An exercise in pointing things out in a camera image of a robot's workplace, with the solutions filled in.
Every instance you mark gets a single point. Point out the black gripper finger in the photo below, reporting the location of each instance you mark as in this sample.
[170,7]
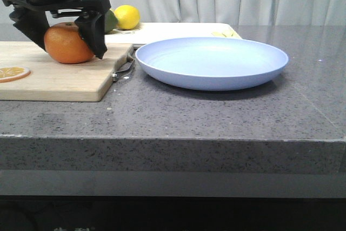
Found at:
[91,26]
[33,24]

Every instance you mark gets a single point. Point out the orange fruit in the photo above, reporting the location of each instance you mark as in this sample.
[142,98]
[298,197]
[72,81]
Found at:
[64,44]

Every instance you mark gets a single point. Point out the light blue plate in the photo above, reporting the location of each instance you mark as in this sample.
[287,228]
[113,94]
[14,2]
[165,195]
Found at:
[211,63]

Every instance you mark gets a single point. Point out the white tray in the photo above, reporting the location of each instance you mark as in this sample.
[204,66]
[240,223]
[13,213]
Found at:
[146,33]

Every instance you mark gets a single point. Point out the green lime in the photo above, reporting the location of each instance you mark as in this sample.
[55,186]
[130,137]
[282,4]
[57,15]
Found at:
[110,21]

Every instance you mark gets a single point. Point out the yellow lemon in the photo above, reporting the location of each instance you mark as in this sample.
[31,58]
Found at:
[128,17]

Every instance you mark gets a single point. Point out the orange slice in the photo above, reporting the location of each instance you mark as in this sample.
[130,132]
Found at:
[9,74]

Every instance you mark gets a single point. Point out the wooden cutting board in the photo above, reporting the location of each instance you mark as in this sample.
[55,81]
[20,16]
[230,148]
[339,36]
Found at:
[53,81]

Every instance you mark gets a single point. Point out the metal cutting board handle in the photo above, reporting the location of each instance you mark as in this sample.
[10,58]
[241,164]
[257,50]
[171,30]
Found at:
[124,69]

